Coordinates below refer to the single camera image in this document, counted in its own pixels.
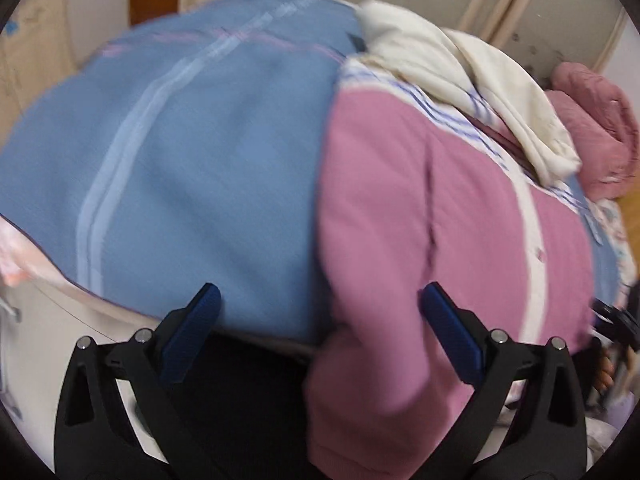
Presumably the pink quilt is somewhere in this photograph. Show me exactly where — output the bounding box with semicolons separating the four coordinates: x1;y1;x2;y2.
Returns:
545;61;640;201

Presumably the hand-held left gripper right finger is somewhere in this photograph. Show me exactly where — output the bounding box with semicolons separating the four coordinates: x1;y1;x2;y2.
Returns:
419;281;588;480

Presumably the blue striped blanket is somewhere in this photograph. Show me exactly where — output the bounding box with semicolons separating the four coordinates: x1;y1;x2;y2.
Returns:
0;0;626;346

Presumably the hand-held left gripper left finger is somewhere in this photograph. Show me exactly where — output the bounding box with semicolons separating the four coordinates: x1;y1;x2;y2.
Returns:
54;282;223;480

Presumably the person's right hand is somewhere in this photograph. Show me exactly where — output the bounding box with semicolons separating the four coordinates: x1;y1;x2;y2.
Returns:
595;350;616;396

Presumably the cream and pink hooded jacket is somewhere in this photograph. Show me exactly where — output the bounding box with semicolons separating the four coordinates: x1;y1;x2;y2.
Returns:
305;0;596;480

